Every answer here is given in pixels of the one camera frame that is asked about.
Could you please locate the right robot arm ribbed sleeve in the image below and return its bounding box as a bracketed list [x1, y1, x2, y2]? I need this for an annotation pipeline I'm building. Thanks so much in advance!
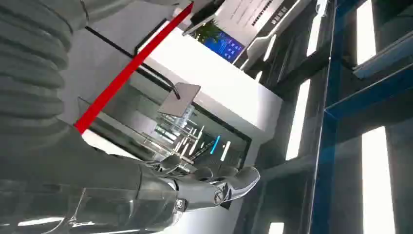
[0, 0, 89, 139]

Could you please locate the white sign board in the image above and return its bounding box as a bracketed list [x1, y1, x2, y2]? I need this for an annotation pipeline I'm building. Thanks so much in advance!
[213, 0, 286, 46]

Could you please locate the red strip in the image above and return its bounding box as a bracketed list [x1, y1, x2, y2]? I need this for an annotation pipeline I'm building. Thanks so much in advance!
[74, 2, 194, 135]

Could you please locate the blue display screen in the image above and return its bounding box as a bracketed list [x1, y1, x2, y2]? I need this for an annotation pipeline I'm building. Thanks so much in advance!
[202, 30, 246, 64]

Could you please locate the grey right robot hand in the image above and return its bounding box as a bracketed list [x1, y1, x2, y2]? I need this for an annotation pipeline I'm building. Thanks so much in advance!
[0, 124, 261, 234]

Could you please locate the grey square plate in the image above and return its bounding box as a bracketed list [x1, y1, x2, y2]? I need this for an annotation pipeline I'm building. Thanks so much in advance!
[157, 82, 202, 118]

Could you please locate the blue steel frame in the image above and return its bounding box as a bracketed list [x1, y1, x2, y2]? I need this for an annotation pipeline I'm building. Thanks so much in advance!
[308, 0, 413, 234]

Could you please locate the glass display case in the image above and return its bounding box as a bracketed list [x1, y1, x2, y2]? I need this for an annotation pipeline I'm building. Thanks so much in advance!
[76, 80, 253, 170]

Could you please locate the black bent stand rod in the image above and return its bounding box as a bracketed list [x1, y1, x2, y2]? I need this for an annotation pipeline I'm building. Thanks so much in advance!
[84, 25, 181, 100]

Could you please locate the long ceiling light panel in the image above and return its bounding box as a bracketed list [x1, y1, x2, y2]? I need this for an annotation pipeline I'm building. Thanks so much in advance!
[285, 78, 311, 161]
[305, 12, 324, 58]
[361, 126, 396, 234]
[356, 0, 377, 65]

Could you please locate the white counter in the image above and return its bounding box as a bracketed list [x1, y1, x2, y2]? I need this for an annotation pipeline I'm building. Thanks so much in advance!
[133, 27, 283, 144]

